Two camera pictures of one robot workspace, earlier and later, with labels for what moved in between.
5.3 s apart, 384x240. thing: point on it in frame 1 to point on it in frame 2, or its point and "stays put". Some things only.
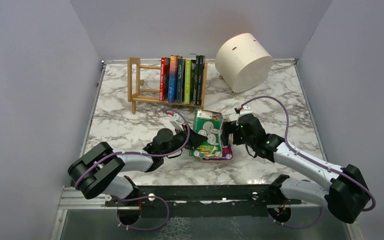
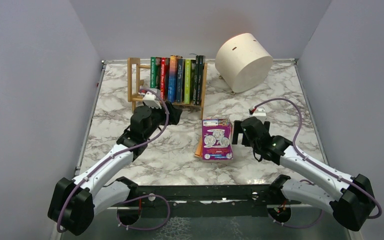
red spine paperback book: (164, 79) stays put
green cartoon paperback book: (209, 124) to (155, 72)
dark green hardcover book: (201, 60) stays put
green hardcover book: (196, 83) stays put
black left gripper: (189, 139) to (173, 112)
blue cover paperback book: (172, 79) stays put
